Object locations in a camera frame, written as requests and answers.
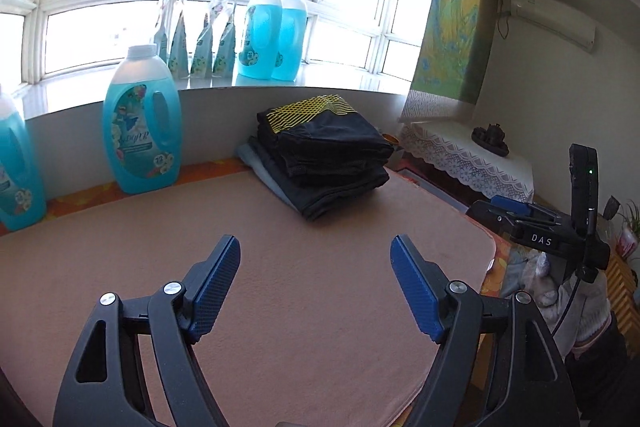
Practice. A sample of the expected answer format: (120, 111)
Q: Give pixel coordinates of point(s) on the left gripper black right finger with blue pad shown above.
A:
(527, 384)

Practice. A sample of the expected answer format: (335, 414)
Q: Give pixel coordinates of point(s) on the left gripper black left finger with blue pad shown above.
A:
(104, 382)

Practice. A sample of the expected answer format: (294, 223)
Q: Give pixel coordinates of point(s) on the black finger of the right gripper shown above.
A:
(500, 213)

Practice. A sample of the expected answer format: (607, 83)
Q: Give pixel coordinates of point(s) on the black pants yellow stripes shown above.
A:
(321, 136)

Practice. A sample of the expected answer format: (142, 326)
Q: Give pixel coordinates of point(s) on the black sleeve forearm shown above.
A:
(605, 381)

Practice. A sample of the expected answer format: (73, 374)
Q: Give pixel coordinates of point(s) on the white knit gloved hand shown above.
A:
(576, 313)

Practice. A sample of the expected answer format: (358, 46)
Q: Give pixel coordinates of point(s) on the dark teapot tray set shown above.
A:
(491, 139)

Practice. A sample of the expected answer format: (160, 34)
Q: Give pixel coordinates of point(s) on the white lace tablecloth table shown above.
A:
(437, 131)

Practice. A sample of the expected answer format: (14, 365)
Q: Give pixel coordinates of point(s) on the green yellow landscape painting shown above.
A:
(455, 49)

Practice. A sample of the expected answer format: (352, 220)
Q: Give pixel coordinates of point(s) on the stack of folded dark clothes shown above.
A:
(311, 199)

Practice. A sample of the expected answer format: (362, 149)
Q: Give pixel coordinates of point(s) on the blue detergent bottle left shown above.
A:
(22, 194)

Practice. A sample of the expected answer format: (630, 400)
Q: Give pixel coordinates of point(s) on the blue detergent bottle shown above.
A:
(22, 194)
(142, 123)

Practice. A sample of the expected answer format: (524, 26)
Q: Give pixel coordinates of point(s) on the white air conditioner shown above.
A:
(560, 19)

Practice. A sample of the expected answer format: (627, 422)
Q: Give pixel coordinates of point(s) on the blue bottle on windowsill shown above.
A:
(261, 31)
(291, 40)

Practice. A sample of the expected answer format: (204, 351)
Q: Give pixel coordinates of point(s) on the blue detergent bottle right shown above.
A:
(142, 123)

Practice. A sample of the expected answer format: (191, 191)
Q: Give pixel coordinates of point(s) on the detergent refill pouch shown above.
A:
(225, 55)
(178, 55)
(201, 66)
(160, 37)

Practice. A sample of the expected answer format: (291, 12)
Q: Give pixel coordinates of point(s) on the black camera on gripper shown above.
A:
(585, 188)

